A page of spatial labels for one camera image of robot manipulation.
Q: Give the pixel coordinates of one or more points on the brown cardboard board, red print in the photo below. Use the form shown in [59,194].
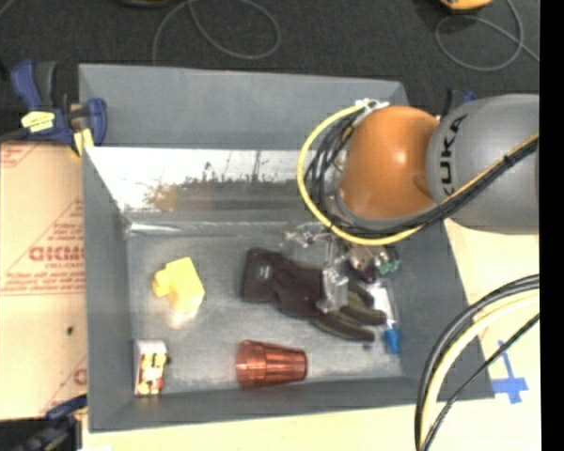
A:
[33,252]

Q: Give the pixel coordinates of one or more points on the red and white small box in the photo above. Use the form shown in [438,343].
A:
[150,367]

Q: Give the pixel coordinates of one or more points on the grey metal bin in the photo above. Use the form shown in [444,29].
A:
[216,111]

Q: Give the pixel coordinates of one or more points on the dark brown glove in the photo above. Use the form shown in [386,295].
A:
[286,282]

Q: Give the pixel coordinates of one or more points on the yellow block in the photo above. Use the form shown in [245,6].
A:
[181,282]

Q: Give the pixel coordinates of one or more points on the clear bottle with blue cap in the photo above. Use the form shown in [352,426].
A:
[389,315]

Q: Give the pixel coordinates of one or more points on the copper-coloured cup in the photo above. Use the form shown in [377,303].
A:
[270,364]

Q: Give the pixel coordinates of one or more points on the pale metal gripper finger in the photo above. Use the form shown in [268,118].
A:
[334,287]
[305,238]

